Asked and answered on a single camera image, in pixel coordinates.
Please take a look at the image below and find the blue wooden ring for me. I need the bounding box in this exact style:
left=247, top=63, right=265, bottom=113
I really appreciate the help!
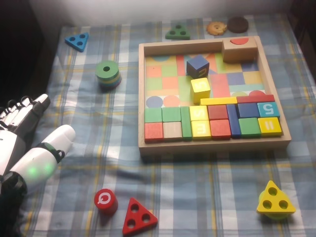
left=98, top=78, right=122, bottom=91

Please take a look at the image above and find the yellow wooden cube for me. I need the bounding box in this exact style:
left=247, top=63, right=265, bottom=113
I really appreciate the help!
left=190, top=78, right=211, bottom=104

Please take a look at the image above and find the blue triangle with three holes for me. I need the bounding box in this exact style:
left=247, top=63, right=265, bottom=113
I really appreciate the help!
left=64, top=32, right=89, bottom=53

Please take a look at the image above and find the green wooden ring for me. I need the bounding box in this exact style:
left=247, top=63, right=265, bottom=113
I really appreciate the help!
left=95, top=60, right=119, bottom=81

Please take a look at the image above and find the yellow triangle with three holes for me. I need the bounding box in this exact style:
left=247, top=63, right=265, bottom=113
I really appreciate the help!
left=256, top=180, right=296, bottom=215

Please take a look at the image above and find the tan flower-shaped toy cookie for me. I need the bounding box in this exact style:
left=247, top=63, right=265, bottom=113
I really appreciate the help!
left=206, top=21, right=227, bottom=37

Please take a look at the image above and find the blue plaid tablecloth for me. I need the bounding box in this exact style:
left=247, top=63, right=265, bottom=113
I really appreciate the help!
left=19, top=14, right=316, bottom=237

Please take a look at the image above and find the dark blue wooden cube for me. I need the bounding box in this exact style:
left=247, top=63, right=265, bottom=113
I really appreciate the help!
left=186, top=54, right=210, bottom=79

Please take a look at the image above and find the green triangle with three holes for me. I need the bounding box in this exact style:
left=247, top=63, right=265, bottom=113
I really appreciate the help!
left=164, top=23, right=191, bottom=40

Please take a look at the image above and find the dark brown round toy cookie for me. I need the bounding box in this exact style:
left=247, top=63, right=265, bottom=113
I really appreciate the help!
left=227, top=16, right=249, bottom=34

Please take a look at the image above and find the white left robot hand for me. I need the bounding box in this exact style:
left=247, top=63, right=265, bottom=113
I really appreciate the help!
left=0, top=93, right=76, bottom=186

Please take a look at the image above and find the wooden puzzle tray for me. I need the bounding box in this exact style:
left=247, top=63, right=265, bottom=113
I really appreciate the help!
left=138, top=36, right=292, bottom=156

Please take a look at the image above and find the red triangle with three holes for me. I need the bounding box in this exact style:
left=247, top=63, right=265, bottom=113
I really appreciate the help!
left=122, top=197, right=158, bottom=237

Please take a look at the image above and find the natural block with red semicircle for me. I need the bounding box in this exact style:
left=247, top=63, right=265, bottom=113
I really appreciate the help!
left=221, top=37, right=259, bottom=63

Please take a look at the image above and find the red cylinder with letter Q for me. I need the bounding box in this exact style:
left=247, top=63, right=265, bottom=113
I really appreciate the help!
left=93, top=189, right=119, bottom=215

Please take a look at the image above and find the yellow wooden ring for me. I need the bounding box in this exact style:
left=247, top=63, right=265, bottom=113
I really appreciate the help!
left=97, top=75, right=121, bottom=84

